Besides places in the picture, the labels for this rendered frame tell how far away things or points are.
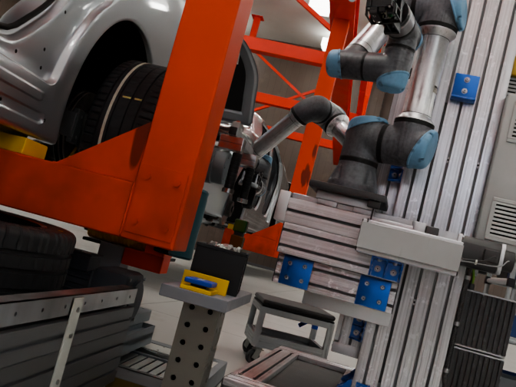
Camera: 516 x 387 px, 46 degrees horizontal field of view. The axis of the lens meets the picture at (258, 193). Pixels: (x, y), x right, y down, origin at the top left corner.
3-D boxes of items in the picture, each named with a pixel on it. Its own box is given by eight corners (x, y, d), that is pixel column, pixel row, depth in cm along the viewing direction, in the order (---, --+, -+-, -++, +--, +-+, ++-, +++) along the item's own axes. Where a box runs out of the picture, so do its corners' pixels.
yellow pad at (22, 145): (4, 151, 195) (9, 137, 195) (44, 161, 193) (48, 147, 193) (-21, 143, 181) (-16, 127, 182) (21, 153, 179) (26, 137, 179)
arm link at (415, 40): (420, 58, 158) (428, 28, 159) (410, 41, 148) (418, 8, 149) (391, 56, 162) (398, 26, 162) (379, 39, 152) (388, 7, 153)
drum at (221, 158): (176, 176, 245) (185, 143, 246) (226, 189, 242) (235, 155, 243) (166, 170, 231) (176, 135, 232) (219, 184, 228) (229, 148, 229)
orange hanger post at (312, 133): (223, 243, 609) (285, 13, 629) (289, 261, 598) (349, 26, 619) (220, 243, 593) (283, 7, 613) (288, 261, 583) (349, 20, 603)
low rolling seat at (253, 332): (244, 363, 309) (261, 297, 312) (237, 348, 345) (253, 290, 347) (323, 382, 314) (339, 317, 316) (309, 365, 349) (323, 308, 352)
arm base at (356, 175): (376, 201, 187) (384, 170, 188) (375, 194, 172) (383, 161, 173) (329, 190, 191) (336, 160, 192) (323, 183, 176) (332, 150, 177)
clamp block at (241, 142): (219, 148, 222) (223, 134, 222) (243, 154, 220) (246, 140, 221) (216, 146, 217) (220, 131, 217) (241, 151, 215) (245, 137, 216)
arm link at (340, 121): (376, 195, 234) (302, 112, 265) (393, 203, 245) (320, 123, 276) (398, 172, 230) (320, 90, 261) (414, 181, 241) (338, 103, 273)
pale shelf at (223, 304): (197, 288, 190) (200, 278, 190) (249, 302, 187) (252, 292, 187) (157, 294, 147) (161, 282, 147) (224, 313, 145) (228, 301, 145)
